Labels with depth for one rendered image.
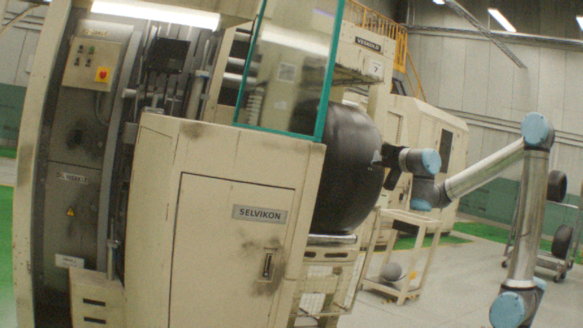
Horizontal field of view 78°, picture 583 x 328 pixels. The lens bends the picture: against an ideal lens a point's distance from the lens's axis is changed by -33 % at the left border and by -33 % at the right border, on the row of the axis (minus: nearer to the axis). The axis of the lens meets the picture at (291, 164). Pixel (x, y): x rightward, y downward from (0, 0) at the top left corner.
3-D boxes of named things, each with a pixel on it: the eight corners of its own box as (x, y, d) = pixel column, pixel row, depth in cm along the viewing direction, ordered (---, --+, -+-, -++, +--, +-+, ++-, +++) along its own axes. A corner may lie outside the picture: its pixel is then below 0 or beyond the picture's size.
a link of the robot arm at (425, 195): (438, 212, 172) (442, 178, 173) (423, 212, 165) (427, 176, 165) (419, 210, 179) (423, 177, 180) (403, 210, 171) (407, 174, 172)
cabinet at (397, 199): (355, 252, 639) (377, 155, 633) (325, 242, 684) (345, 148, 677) (396, 249, 698) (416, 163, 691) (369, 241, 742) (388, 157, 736)
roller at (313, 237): (278, 233, 204) (282, 243, 201) (284, 226, 201) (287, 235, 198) (350, 238, 221) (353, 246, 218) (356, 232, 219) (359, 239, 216)
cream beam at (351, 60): (281, 51, 224) (287, 23, 223) (257, 54, 246) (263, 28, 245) (384, 82, 254) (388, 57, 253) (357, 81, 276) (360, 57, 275)
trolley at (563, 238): (561, 285, 529) (589, 157, 519) (497, 267, 632) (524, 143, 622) (569, 279, 573) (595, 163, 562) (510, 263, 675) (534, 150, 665)
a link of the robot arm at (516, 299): (529, 325, 132) (558, 118, 134) (516, 338, 120) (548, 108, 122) (498, 320, 143) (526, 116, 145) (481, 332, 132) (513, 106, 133)
